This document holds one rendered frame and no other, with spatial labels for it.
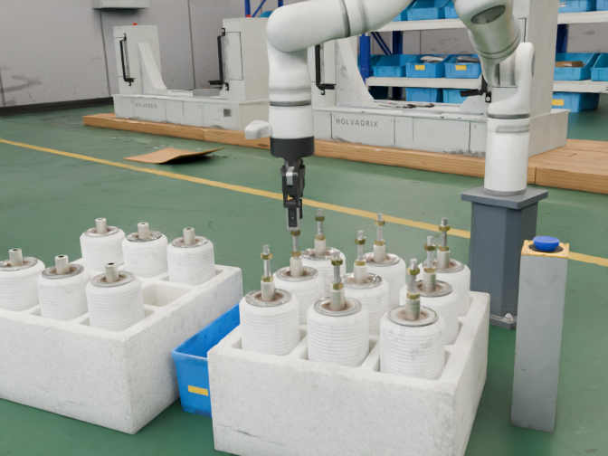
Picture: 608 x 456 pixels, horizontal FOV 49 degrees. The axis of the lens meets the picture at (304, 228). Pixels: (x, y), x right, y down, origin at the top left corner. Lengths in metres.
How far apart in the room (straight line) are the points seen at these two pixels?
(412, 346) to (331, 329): 0.12
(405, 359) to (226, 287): 0.53
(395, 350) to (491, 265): 0.64
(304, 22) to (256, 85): 3.49
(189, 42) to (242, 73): 4.21
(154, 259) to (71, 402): 0.34
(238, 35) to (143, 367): 3.47
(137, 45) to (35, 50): 2.20
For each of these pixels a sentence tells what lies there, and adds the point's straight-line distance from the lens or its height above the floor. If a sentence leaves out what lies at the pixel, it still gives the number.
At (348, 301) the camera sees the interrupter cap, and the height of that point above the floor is 0.25.
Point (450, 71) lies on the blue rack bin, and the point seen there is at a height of 0.32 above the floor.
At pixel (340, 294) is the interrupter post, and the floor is 0.28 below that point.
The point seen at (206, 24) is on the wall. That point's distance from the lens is 8.83.
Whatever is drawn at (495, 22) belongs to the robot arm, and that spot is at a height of 0.67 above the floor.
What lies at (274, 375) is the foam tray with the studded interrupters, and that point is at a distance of 1.04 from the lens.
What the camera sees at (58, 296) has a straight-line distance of 1.27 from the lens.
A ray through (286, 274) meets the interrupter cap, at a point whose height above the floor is 0.25.
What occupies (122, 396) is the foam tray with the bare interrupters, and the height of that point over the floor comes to 0.07.
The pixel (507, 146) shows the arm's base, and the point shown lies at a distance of 1.53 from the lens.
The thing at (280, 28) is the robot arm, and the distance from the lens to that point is 1.05.
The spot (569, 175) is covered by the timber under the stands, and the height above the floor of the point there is 0.06.
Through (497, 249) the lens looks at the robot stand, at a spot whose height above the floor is 0.18.
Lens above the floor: 0.65
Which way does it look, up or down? 16 degrees down
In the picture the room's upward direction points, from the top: 2 degrees counter-clockwise
